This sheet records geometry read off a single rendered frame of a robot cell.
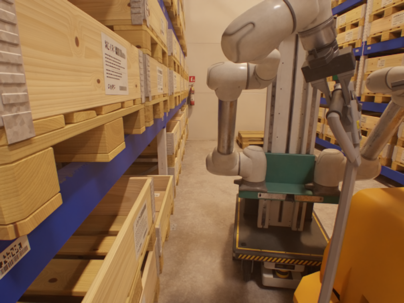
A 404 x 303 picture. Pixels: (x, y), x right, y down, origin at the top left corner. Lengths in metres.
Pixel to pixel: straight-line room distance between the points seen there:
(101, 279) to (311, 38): 0.76
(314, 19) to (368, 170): 1.17
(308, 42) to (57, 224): 0.72
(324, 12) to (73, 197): 0.73
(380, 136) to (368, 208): 0.44
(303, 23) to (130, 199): 0.98
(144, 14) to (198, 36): 5.11
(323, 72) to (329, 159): 0.91
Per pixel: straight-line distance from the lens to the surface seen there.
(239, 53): 0.60
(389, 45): 4.42
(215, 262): 2.07
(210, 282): 1.92
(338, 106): 0.74
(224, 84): 1.13
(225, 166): 1.46
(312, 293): 1.48
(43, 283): 0.98
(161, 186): 2.11
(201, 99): 6.15
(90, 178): 0.68
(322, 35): 0.70
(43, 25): 0.44
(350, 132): 0.86
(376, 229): 1.24
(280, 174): 1.70
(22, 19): 0.40
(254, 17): 0.61
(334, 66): 0.74
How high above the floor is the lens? 1.37
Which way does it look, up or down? 15 degrees down
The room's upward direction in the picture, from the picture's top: straight up
